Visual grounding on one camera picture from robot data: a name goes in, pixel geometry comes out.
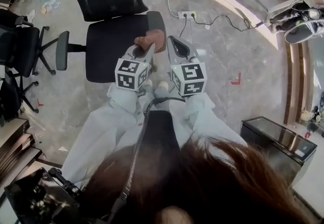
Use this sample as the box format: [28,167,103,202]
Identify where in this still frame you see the person's right forearm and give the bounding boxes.
[183,93,223,132]

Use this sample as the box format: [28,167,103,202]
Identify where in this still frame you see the long black cable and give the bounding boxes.
[193,14,263,32]

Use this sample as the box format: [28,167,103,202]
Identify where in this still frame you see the white power strip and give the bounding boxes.
[177,11,197,20]

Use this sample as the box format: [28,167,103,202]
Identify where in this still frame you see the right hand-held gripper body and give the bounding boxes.
[171,55,208,97]

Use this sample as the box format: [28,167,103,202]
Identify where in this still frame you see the person's right shoe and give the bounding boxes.
[156,80,170,91]

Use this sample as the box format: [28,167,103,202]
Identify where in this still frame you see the black glass-top cabinet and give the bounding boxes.
[240,116,318,187]

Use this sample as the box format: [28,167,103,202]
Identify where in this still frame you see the black chest pack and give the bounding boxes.
[141,110,181,160]

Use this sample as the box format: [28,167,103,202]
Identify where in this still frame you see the person's left forearm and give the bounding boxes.
[96,83,144,127]

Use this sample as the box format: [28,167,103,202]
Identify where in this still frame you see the black chair armrest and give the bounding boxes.
[55,30,70,71]
[146,11,167,41]

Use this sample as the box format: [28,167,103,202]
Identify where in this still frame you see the black mesh office chair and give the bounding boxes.
[0,70,41,127]
[59,0,152,84]
[0,15,57,78]

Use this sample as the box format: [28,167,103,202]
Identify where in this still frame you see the orange knitted cloth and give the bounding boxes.
[134,28,165,54]

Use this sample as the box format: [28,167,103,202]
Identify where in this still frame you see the person's white shirt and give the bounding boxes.
[61,106,249,191]

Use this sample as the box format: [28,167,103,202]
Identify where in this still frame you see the black braided cable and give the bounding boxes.
[108,96,187,221]

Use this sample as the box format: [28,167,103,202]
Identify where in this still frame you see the wooden steps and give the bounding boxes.
[0,118,43,177]

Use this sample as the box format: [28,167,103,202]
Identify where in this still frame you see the black glossy equipment case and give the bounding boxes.
[4,166,86,224]

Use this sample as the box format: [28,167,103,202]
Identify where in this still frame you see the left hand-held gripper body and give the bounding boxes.
[115,57,150,92]

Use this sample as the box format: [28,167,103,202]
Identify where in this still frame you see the person's left leg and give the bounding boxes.
[138,85,155,117]

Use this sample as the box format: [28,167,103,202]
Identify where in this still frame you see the black floor cable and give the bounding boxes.
[178,17,189,39]

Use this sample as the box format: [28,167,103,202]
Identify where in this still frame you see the person's leg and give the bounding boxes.
[138,85,155,117]
[153,87,187,115]

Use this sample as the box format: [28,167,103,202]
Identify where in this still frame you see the person's right leg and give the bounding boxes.
[153,87,187,115]

